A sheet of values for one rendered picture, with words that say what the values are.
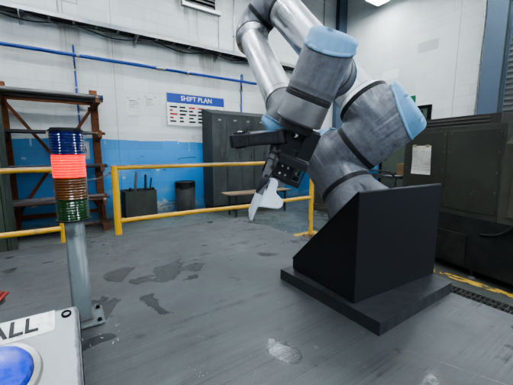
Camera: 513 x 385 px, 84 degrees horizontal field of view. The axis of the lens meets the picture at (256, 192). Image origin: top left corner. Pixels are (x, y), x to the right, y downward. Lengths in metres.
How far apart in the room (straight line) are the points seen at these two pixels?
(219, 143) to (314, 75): 5.10
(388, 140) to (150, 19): 5.57
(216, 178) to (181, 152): 0.85
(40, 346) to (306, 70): 0.49
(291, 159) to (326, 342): 0.37
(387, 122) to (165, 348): 0.71
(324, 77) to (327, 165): 0.33
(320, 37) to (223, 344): 0.58
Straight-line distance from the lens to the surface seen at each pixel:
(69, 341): 0.20
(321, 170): 0.82
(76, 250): 0.71
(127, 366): 0.63
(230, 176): 5.71
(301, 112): 0.54
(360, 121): 0.82
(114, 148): 5.51
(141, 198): 5.14
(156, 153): 5.65
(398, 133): 0.81
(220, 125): 5.62
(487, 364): 0.71
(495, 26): 6.67
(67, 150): 0.67
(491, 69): 6.49
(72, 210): 0.68
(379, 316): 0.70
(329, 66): 0.54
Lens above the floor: 1.17
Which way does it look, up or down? 8 degrees down
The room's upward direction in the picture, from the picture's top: straight up
